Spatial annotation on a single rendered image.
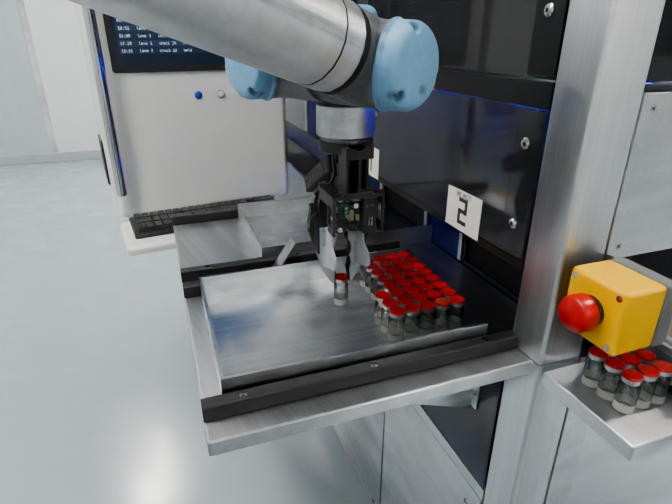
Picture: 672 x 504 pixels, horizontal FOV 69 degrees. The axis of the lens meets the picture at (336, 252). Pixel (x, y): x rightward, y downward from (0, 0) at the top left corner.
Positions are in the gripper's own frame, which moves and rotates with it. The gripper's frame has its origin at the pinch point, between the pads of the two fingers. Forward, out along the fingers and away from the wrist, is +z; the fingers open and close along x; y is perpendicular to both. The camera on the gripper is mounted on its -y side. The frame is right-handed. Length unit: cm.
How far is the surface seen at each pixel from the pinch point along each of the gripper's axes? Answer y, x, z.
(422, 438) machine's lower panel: -1.1, 17.6, 39.7
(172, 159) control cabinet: -77, -21, -1
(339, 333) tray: 8.4, -3.0, 5.2
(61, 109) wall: -532, -118, 39
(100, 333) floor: -154, -61, 93
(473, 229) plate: 7.2, 17.5, -7.0
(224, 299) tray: -6.4, -16.6, 5.2
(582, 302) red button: 29.9, 14.9, -7.9
